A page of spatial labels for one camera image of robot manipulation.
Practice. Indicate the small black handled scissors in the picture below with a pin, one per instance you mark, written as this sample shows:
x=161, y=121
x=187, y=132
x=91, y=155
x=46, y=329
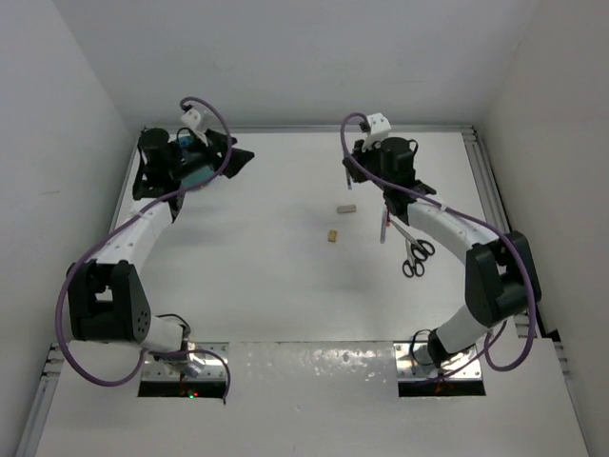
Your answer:
x=412, y=266

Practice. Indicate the teal round divided container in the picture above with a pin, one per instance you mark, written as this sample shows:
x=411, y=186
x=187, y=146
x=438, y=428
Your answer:
x=196, y=174

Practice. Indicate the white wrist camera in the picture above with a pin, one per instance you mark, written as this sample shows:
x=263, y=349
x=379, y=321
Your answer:
x=195, y=119
x=376, y=127

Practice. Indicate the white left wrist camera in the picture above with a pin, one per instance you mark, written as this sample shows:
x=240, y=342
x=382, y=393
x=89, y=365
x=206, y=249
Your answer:
x=195, y=119

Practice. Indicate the metal base plate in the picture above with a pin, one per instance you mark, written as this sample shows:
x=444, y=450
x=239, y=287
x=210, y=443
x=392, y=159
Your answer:
x=205, y=362
x=413, y=365

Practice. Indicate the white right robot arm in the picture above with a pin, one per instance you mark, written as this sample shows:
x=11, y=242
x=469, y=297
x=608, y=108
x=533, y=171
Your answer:
x=500, y=275

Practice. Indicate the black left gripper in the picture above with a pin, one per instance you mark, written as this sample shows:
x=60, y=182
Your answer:
x=213, y=148

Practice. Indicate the white eraser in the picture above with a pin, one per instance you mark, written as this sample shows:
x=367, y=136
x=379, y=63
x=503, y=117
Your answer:
x=345, y=209

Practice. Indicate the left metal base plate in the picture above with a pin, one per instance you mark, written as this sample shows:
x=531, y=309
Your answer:
x=205, y=362

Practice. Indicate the tan eraser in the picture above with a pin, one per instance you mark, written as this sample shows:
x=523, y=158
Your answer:
x=332, y=236

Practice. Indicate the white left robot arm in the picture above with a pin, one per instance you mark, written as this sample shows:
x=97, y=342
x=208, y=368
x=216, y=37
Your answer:
x=107, y=300

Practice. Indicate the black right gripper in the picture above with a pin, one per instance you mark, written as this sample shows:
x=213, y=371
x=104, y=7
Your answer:
x=361, y=153

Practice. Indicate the red pen with clear cap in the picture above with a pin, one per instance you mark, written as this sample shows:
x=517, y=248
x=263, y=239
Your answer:
x=348, y=179

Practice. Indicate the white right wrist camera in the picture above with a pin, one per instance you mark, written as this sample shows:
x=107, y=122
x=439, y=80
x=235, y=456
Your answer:
x=376, y=127

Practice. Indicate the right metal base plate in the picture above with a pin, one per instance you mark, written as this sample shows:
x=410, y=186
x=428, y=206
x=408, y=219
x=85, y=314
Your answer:
x=413, y=365

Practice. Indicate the large black handled scissors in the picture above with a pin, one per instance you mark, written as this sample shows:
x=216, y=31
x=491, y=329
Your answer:
x=420, y=249

